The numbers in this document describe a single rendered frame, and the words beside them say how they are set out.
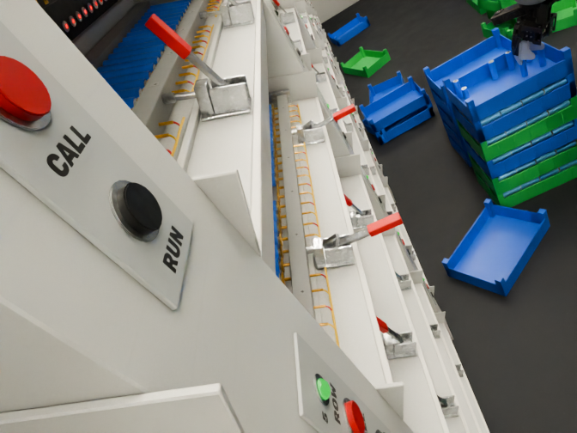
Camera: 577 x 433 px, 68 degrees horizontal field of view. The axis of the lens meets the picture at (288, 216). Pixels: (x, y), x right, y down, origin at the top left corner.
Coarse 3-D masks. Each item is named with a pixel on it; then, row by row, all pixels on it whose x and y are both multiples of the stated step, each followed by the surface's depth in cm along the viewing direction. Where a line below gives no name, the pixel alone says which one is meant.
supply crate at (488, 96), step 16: (544, 48) 132; (496, 64) 140; (528, 64) 136; (560, 64) 122; (448, 80) 140; (464, 80) 142; (480, 80) 143; (496, 80) 139; (512, 80) 135; (528, 80) 123; (544, 80) 124; (448, 96) 145; (480, 96) 138; (496, 96) 126; (512, 96) 126; (464, 112) 135; (480, 112) 128; (496, 112) 129
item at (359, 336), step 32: (288, 96) 77; (320, 160) 62; (320, 192) 56; (320, 224) 51; (288, 256) 48; (288, 288) 44; (320, 288) 43; (352, 288) 43; (352, 320) 40; (352, 352) 37; (384, 352) 37; (384, 384) 29
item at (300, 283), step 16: (288, 112) 71; (288, 128) 66; (288, 144) 62; (304, 144) 64; (288, 160) 59; (304, 160) 61; (288, 176) 56; (288, 192) 53; (304, 192) 54; (288, 208) 50; (288, 224) 48; (304, 224) 50; (288, 240) 46; (304, 240) 46; (304, 256) 44; (304, 272) 42; (304, 288) 40; (304, 304) 39; (336, 336) 37
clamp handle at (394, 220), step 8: (392, 216) 43; (400, 216) 43; (368, 224) 44; (376, 224) 44; (384, 224) 43; (392, 224) 43; (400, 224) 43; (360, 232) 44; (368, 232) 43; (376, 232) 43; (336, 240) 44; (344, 240) 45; (352, 240) 44
